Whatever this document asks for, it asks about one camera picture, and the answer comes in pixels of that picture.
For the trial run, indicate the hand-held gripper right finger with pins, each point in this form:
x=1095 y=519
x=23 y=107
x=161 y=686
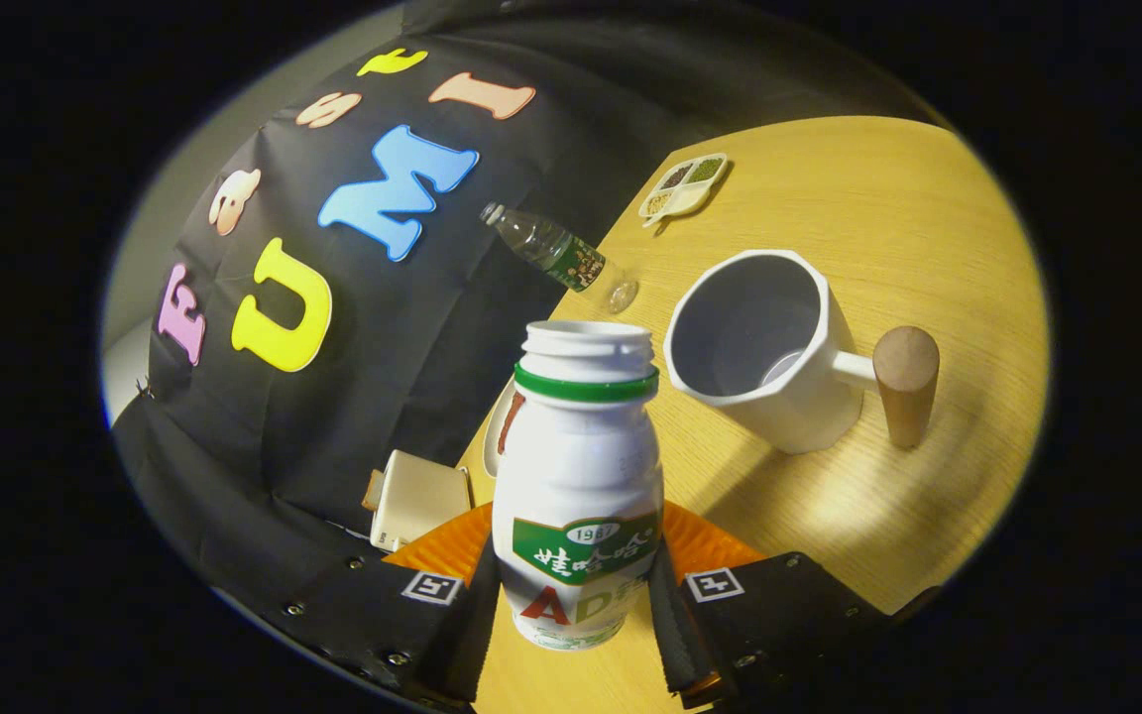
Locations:
x=675 y=635

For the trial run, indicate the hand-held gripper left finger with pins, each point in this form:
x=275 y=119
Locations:
x=462 y=635

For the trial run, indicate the white juice bottle green label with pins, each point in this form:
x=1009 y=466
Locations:
x=576 y=456

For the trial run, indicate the clear plastic water bottle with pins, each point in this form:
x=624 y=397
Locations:
x=556 y=253

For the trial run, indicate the white toaster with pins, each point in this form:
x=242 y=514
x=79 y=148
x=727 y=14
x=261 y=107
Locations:
x=422 y=501

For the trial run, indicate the brown toast slice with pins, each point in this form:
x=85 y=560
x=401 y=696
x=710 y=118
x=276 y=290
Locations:
x=374 y=491

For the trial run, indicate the round white plate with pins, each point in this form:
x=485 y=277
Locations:
x=494 y=436

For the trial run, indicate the red meat slice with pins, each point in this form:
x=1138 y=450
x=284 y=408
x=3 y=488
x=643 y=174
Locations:
x=512 y=421

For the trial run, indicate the black backdrop cloth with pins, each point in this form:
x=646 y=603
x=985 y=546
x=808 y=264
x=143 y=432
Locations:
x=383 y=347

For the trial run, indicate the white divided grain dish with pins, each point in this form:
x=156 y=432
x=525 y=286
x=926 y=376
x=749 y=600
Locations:
x=682 y=196

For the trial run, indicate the wooden table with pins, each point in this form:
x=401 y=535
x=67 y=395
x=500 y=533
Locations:
x=928 y=248

